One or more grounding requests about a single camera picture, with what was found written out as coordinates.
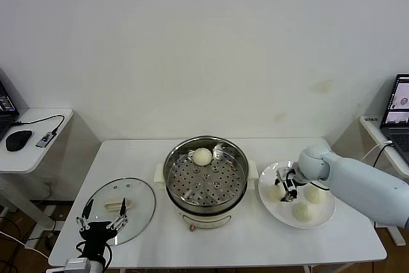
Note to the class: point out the cream electric cooker base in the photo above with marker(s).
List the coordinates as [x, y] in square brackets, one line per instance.
[204, 220]

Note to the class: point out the white round plate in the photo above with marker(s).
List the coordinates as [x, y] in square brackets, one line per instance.
[278, 212]

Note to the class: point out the perforated steel steamer basket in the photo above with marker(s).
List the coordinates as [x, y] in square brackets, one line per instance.
[223, 186]

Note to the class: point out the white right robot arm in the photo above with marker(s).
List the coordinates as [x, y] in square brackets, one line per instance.
[351, 180]

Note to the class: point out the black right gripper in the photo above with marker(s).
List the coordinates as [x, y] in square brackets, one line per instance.
[292, 184]

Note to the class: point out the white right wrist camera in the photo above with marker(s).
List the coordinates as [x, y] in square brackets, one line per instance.
[284, 173]

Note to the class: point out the white side table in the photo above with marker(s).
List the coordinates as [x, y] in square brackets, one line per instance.
[375, 135]
[38, 158]

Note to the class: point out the white steamed baozi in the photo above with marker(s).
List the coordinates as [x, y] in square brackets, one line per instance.
[274, 195]
[302, 213]
[314, 195]
[202, 157]

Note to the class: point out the open dark laptop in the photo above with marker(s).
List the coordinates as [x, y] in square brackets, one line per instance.
[399, 138]
[6, 103]

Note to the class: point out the grey usb hub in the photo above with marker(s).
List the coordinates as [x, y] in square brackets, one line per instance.
[44, 139]

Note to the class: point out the black computer mouse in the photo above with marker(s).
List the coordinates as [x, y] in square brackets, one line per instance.
[18, 140]

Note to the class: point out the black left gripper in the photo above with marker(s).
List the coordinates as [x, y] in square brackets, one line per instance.
[97, 233]

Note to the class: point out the round glass pot lid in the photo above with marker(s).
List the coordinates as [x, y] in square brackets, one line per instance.
[137, 196]

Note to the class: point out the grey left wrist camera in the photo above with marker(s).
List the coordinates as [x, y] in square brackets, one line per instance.
[78, 266]

